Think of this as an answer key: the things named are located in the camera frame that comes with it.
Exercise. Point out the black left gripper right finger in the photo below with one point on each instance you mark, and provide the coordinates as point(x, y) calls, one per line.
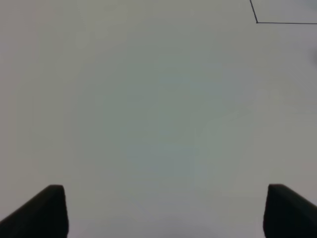
point(288, 215)

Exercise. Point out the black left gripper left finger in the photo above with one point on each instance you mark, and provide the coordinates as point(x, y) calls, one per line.
point(43, 216)

